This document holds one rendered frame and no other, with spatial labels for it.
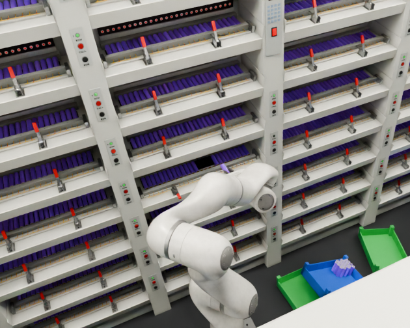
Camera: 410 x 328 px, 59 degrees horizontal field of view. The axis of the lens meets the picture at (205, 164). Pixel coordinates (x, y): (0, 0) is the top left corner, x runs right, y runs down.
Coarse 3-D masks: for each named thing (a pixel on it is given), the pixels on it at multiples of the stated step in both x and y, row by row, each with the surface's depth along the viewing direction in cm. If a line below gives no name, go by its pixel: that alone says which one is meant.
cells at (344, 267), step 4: (336, 260) 205; (340, 260) 205; (344, 260) 206; (348, 260) 207; (336, 264) 203; (340, 264) 202; (344, 264) 203; (348, 264) 204; (352, 264) 204; (332, 268) 205; (336, 268) 202; (340, 268) 200; (344, 268) 200; (348, 268) 201; (352, 268) 203; (336, 272) 203; (340, 272) 201; (344, 272) 203; (348, 272) 205; (336, 276) 202; (340, 276) 202; (344, 276) 204
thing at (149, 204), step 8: (248, 144) 182; (256, 152) 175; (256, 160) 176; (264, 160) 172; (232, 168) 173; (240, 168) 173; (144, 176) 170; (136, 184) 167; (192, 184) 167; (168, 192) 164; (184, 192) 164; (144, 200) 161; (152, 200) 161; (160, 200) 161; (168, 200) 162; (176, 200) 165; (144, 208) 159; (152, 208) 161
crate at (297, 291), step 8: (296, 272) 207; (280, 280) 202; (288, 280) 207; (296, 280) 207; (304, 280) 206; (280, 288) 201; (288, 288) 203; (296, 288) 203; (304, 288) 202; (312, 288) 202; (288, 296) 194; (296, 296) 199; (304, 296) 198; (312, 296) 198; (296, 304) 195; (304, 304) 195
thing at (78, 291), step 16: (128, 256) 186; (80, 272) 178; (96, 272) 178; (112, 272) 179; (128, 272) 180; (48, 288) 174; (64, 288) 174; (80, 288) 175; (96, 288) 175; (112, 288) 177; (16, 304) 168; (32, 304) 170; (48, 304) 168; (64, 304) 170; (16, 320) 166; (32, 320) 168
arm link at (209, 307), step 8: (192, 280) 122; (192, 288) 121; (200, 288) 119; (192, 296) 122; (200, 296) 119; (208, 296) 117; (200, 304) 121; (208, 304) 118; (216, 304) 116; (208, 312) 123; (216, 312) 125; (208, 320) 124; (216, 320) 124; (224, 320) 124; (232, 320) 124; (240, 320) 125
